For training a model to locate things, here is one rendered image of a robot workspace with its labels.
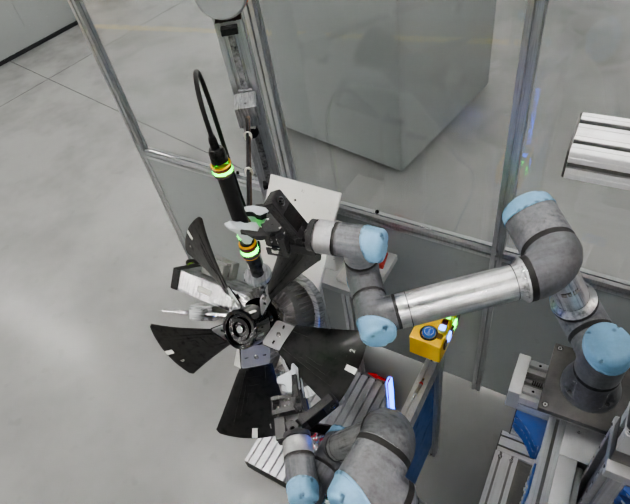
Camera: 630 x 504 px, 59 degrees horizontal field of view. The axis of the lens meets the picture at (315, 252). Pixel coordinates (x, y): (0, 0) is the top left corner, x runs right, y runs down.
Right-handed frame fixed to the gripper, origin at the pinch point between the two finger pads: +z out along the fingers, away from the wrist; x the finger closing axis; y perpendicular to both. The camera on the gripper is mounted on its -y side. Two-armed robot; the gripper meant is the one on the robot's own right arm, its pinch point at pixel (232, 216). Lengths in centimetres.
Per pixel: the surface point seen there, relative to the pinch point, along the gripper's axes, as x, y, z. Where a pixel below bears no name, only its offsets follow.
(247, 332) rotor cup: -4.0, 43.7, 6.0
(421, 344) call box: 15, 61, -40
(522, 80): 62, 0, -56
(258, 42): 76, 0, 27
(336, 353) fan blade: -2, 47, -20
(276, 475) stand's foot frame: -7, 158, 21
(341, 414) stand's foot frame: 28, 158, 1
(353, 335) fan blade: 3, 46, -23
